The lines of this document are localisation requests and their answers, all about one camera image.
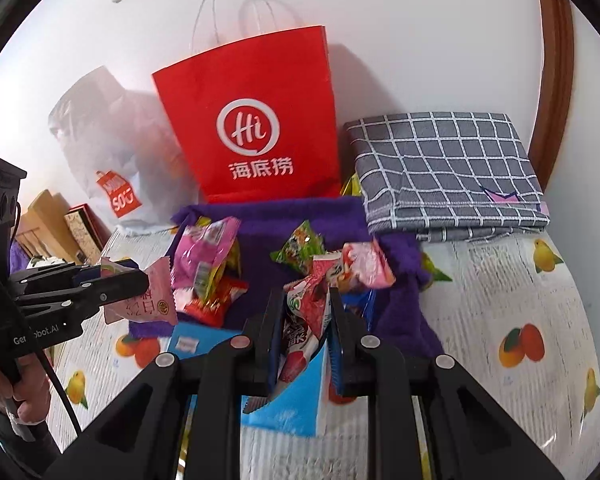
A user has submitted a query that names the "pink peach snack packet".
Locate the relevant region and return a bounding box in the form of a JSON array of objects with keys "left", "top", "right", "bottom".
[{"left": 102, "top": 256, "right": 178, "bottom": 325}]

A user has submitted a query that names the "pale pink nougat packet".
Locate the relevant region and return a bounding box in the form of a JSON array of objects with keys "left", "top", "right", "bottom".
[{"left": 173, "top": 287, "right": 197, "bottom": 312}]

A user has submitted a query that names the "red candy packet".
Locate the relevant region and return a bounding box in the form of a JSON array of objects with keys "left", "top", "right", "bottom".
[{"left": 184, "top": 276, "right": 249, "bottom": 328}]

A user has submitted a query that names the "magenta barcode snack packet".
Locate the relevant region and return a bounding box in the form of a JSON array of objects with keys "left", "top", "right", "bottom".
[{"left": 171, "top": 217, "right": 242, "bottom": 302}]

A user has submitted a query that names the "yellow snack packet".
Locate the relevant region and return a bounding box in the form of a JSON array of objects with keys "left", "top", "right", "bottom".
[{"left": 195, "top": 216, "right": 242, "bottom": 281}]

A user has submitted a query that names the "blue snack packet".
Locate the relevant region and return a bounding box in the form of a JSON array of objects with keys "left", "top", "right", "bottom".
[{"left": 341, "top": 289, "right": 377, "bottom": 332}]

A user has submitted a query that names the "pink Haidilao chips packet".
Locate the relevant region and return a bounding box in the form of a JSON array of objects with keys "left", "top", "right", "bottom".
[{"left": 337, "top": 240, "right": 396, "bottom": 292}]

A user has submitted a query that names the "white pink strawberry packet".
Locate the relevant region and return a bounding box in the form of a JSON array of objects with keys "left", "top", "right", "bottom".
[{"left": 278, "top": 252, "right": 342, "bottom": 385}]

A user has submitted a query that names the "green snack packet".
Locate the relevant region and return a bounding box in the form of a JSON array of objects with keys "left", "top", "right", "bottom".
[{"left": 270, "top": 220, "right": 326, "bottom": 275}]

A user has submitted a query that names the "person's left hand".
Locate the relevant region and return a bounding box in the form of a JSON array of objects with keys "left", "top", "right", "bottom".
[{"left": 0, "top": 354, "right": 50, "bottom": 425}]

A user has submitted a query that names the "black white spotted pillow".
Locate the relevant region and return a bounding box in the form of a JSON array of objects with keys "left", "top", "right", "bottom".
[{"left": 27, "top": 256, "right": 57, "bottom": 269}]

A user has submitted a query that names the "purple plush cloth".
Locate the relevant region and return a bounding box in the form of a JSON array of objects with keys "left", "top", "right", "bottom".
[{"left": 9, "top": 242, "right": 30, "bottom": 274}]

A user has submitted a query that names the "wooden headboard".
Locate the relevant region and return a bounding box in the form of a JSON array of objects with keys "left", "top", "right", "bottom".
[{"left": 16, "top": 190, "right": 82, "bottom": 263}]

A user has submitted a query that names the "patterned book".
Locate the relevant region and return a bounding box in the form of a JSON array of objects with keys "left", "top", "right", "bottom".
[{"left": 64, "top": 204, "right": 109, "bottom": 264}]

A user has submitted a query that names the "fruit print table cover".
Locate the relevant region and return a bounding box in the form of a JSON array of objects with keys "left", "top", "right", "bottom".
[{"left": 44, "top": 224, "right": 600, "bottom": 480}]

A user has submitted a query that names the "white Miniso plastic bag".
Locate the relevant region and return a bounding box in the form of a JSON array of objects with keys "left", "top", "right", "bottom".
[{"left": 48, "top": 66, "right": 199, "bottom": 235}]

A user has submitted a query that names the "blue tissue pack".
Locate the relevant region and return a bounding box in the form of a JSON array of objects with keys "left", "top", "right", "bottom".
[{"left": 166, "top": 320, "right": 332, "bottom": 438}]

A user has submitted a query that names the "purple towel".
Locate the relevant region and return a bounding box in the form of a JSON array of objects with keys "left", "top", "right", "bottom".
[{"left": 128, "top": 195, "right": 446, "bottom": 361}]

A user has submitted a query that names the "grey checked folded cloth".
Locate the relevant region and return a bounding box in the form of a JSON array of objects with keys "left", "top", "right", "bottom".
[{"left": 344, "top": 112, "right": 550, "bottom": 242}]

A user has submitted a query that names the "yellow packet behind towel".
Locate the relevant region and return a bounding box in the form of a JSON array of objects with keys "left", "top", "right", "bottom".
[{"left": 340, "top": 174, "right": 362, "bottom": 197}]

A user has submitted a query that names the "red Haidilao paper bag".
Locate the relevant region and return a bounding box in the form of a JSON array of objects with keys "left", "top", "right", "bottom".
[{"left": 152, "top": 25, "right": 340, "bottom": 204}]

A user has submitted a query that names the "brown wooden door frame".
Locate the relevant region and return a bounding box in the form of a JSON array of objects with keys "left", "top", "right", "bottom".
[{"left": 528, "top": 0, "right": 574, "bottom": 190}]

